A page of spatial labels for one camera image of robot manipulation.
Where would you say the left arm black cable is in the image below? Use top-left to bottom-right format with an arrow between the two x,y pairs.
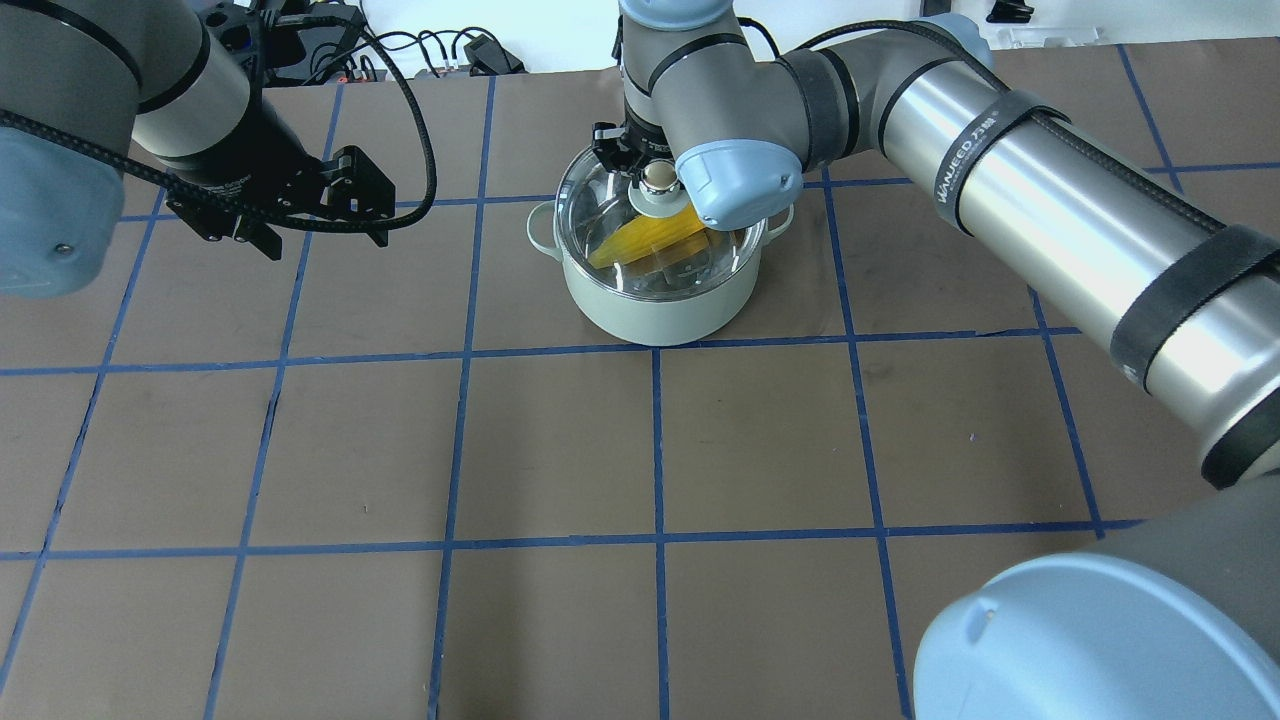
0,20 -> 439,236

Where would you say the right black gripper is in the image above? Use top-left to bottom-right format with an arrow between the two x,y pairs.
590,110 -> 673,186

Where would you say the pale green steel pot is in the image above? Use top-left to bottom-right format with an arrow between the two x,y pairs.
526,149 -> 795,347

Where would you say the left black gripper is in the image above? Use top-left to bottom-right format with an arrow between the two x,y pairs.
165,97 -> 396,261

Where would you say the glass pot lid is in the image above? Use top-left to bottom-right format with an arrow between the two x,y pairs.
553,150 -> 772,301

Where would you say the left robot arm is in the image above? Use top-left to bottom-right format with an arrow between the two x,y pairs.
1,1 -> 396,299

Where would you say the yellow corn cob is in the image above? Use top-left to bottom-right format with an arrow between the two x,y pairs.
588,208 -> 707,269

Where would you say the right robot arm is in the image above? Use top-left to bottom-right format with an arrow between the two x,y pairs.
616,1 -> 1279,719

